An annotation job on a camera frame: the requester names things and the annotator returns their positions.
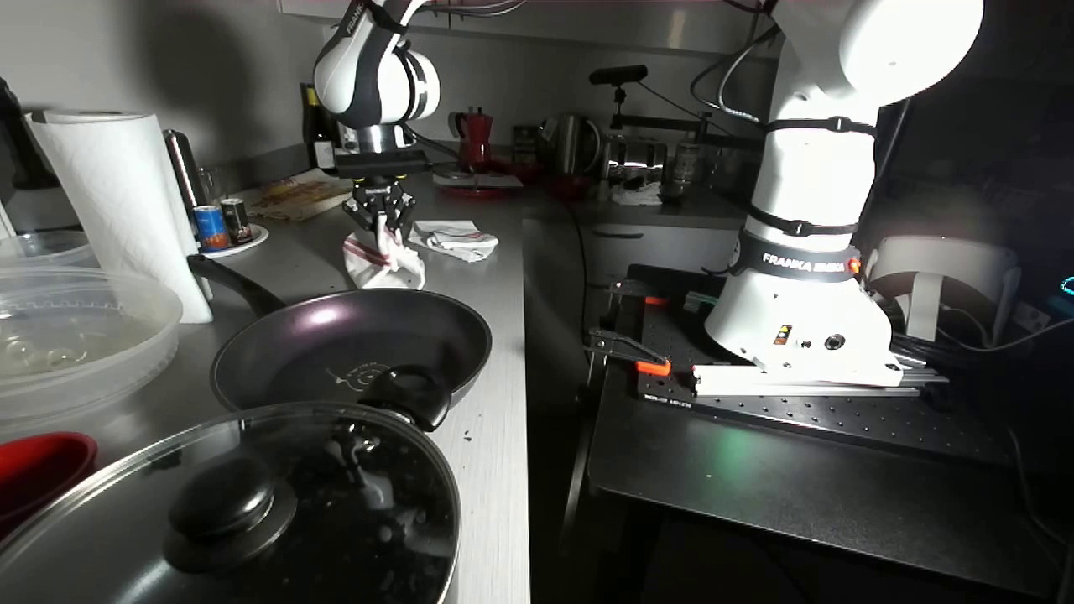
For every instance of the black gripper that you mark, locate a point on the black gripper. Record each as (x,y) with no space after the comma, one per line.
(381,199)

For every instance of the white towel with red stripe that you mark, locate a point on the white towel with red stripe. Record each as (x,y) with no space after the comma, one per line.
(381,258)

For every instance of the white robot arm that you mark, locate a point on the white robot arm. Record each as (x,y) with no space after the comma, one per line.
(791,309)

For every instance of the black frying pan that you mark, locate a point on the black frying pan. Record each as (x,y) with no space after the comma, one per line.
(400,349)

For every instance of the white paper towel roll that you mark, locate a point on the white paper towel roll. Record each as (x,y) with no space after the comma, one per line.
(118,178)

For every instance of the red moka pot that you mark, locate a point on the red moka pot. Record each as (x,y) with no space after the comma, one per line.
(476,136)

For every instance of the white plate with cans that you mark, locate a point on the white plate with cans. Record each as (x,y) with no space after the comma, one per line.
(233,247)

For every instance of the blue can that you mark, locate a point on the blue can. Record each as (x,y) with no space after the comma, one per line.
(211,227)

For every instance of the steel kettle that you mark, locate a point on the steel kettle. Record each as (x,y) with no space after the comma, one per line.
(577,146)

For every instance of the black pot with glass lid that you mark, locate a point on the black pot with glass lid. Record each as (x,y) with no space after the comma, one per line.
(288,505)

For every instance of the clear plastic container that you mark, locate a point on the clear plastic container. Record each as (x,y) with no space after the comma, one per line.
(80,339)

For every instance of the red bowl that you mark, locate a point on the red bowl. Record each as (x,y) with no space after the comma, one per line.
(41,467)

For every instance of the orange handled clamp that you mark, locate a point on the orange handled clamp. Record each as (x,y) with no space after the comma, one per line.
(628,349)

